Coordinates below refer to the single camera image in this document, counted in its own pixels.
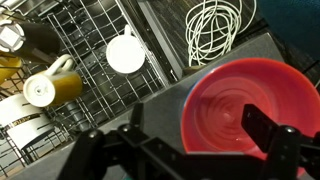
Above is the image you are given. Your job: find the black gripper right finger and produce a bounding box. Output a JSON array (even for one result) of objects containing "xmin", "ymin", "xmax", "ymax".
[{"xmin": 241, "ymin": 103, "xmax": 320, "ymax": 180}]

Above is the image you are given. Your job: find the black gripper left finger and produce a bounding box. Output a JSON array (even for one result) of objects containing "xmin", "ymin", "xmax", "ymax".
[{"xmin": 56, "ymin": 102, "xmax": 201, "ymax": 180}]

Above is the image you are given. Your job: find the red plastic bowl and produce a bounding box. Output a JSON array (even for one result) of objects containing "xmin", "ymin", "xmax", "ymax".
[{"xmin": 180, "ymin": 57, "xmax": 320, "ymax": 178}]

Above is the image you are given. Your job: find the mustard mug with white base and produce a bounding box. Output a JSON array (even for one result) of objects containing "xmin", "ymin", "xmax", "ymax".
[{"xmin": 22, "ymin": 54, "xmax": 84, "ymax": 108}]

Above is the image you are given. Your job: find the white mug with black band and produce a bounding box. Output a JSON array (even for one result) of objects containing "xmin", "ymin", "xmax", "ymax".
[{"xmin": 0, "ymin": 93, "xmax": 57, "ymax": 152}]

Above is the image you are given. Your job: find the plain white mug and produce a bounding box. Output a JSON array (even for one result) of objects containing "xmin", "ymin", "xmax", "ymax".
[{"xmin": 105, "ymin": 24, "xmax": 147, "ymax": 75}]

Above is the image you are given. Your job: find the dark mug with white base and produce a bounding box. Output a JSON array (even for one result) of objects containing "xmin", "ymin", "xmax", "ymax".
[{"xmin": 0, "ymin": 19, "xmax": 63, "ymax": 64}]

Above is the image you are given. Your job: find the wire dishwasher rack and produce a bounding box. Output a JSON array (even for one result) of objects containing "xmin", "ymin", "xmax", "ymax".
[{"xmin": 0, "ymin": 0, "xmax": 172, "ymax": 178}]

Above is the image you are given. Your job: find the coiled white cable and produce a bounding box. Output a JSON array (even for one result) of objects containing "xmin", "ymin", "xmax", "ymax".
[{"xmin": 184, "ymin": 0, "xmax": 258, "ymax": 68}]

